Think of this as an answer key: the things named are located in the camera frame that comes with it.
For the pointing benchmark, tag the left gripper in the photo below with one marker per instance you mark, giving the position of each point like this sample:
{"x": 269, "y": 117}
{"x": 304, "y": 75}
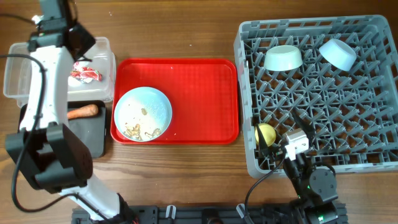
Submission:
{"x": 91, "y": 40}

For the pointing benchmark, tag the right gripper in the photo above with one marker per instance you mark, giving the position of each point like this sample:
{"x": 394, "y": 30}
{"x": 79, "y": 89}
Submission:
{"x": 276, "y": 152}

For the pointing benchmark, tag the yellow cup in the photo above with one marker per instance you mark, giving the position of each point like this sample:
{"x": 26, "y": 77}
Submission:
{"x": 268, "y": 133}

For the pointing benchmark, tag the red snack wrapper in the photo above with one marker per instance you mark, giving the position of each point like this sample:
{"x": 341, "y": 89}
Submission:
{"x": 86, "y": 74}

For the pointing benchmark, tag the white tissue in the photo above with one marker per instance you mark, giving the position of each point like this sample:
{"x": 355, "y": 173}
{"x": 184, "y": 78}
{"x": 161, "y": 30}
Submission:
{"x": 77, "y": 65}

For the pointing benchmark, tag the orange carrot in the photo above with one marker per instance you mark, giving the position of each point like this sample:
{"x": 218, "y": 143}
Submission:
{"x": 85, "y": 111}

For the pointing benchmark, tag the green bowl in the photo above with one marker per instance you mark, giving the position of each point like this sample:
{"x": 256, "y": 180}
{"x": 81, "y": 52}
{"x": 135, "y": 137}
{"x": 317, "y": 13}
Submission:
{"x": 283, "y": 58}

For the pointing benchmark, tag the light blue plate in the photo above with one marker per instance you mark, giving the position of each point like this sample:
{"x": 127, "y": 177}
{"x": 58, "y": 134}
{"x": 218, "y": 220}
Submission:
{"x": 143, "y": 114}

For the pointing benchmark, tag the light blue bowl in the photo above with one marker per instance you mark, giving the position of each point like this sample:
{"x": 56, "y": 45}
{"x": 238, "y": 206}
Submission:
{"x": 339, "y": 54}

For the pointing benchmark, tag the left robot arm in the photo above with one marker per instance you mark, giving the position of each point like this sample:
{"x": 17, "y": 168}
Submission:
{"x": 45, "y": 151}

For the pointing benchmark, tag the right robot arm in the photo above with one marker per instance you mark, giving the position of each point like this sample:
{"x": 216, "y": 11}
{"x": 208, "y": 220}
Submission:
{"x": 314, "y": 182}

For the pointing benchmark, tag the grey dishwasher rack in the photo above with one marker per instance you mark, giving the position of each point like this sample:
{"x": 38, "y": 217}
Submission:
{"x": 354, "y": 113}

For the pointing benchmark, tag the clear plastic bin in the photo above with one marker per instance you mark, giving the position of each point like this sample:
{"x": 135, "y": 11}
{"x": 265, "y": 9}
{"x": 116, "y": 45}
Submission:
{"x": 18, "y": 72}

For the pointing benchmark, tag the black tray bin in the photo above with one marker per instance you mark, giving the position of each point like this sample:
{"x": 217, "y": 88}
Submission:
{"x": 90, "y": 130}

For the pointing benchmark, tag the red serving tray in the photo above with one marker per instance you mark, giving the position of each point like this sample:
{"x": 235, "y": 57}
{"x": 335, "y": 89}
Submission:
{"x": 203, "y": 93}

